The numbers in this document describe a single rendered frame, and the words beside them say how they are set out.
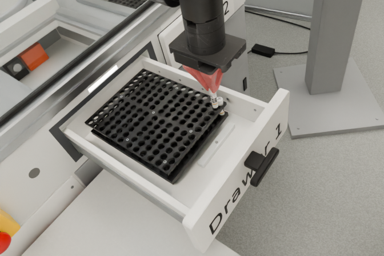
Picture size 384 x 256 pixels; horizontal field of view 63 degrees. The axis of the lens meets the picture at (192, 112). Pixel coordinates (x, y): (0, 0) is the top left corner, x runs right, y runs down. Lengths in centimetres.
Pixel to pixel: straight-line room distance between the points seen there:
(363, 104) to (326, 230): 68
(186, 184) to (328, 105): 128
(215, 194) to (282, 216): 100
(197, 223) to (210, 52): 24
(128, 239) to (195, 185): 17
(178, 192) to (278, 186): 97
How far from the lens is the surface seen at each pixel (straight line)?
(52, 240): 73
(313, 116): 171
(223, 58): 45
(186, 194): 57
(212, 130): 59
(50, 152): 67
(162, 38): 75
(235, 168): 48
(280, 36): 224
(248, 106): 61
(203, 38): 44
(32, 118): 62
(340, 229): 146
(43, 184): 70
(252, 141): 50
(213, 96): 55
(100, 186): 73
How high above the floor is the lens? 134
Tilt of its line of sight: 48 degrees down
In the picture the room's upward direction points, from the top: 16 degrees counter-clockwise
